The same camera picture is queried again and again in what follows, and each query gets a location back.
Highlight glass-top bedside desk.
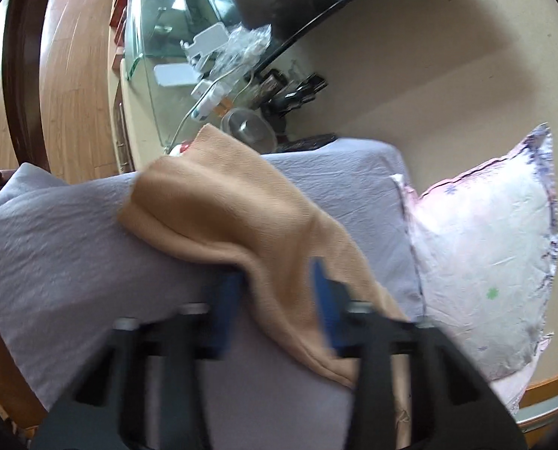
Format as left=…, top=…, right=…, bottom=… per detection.
left=107, top=0, right=308, bottom=175

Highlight tan long-sleeve shirt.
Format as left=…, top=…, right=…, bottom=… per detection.
left=119, top=126, right=403, bottom=449

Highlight white power strip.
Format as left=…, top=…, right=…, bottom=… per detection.
left=190, top=79, right=231, bottom=122

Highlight lavender bed sheet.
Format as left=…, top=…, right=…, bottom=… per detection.
left=0, top=138, right=424, bottom=449

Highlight dark wooden chair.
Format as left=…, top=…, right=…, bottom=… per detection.
left=0, top=0, right=50, bottom=171

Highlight black items on desk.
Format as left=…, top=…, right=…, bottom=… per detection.
left=259, top=73, right=328, bottom=143

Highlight clear plastic bag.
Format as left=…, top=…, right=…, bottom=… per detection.
left=209, top=24, right=272, bottom=80

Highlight left floral pink pillow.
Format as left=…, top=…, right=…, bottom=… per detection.
left=393, top=124, right=558, bottom=413

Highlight wooden headboard with glass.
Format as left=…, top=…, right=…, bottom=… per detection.
left=515, top=375, right=558, bottom=448

